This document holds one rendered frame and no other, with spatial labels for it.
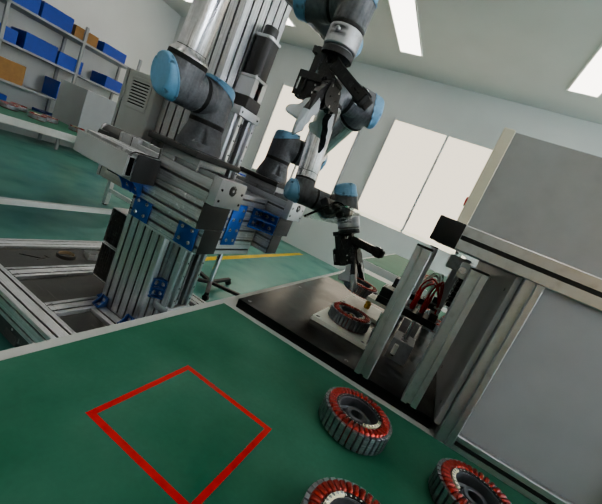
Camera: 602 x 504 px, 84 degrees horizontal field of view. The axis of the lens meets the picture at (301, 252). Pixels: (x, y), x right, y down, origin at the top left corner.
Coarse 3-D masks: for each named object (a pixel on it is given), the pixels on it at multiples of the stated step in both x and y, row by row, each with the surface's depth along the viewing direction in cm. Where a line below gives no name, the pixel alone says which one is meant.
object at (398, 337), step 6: (396, 336) 81; (402, 336) 83; (396, 342) 80; (402, 342) 79; (408, 342) 81; (414, 342) 83; (390, 348) 81; (402, 348) 80; (408, 348) 79; (396, 354) 80; (402, 354) 80; (408, 354) 79; (396, 360) 80; (402, 360) 80
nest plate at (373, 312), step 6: (342, 300) 108; (348, 300) 111; (354, 300) 114; (360, 300) 117; (354, 306) 107; (360, 306) 110; (372, 306) 116; (366, 312) 106; (372, 312) 109; (378, 312) 112; (372, 318) 103
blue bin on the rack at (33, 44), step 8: (24, 32) 473; (24, 40) 473; (32, 40) 479; (40, 40) 487; (24, 48) 476; (32, 48) 483; (40, 48) 491; (48, 48) 499; (56, 48) 507; (40, 56) 495; (48, 56) 503
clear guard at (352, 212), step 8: (320, 208) 71; (328, 208) 72; (336, 208) 75; (344, 208) 78; (352, 208) 69; (304, 216) 73; (312, 216) 75; (320, 216) 78; (328, 216) 81; (336, 216) 84; (344, 216) 87; (352, 216) 91; (368, 216) 67; (408, 232) 64; (424, 240) 63; (440, 248) 62; (464, 256) 61
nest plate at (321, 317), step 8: (320, 312) 88; (320, 320) 84; (328, 320) 85; (328, 328) 83; (336, 328) 82; (344, 328) 84; (368, 328) 92; (344, 336) 81; (352, 336) 81; (360, 336) 84; (368, 336) 86; (360, 344) 80
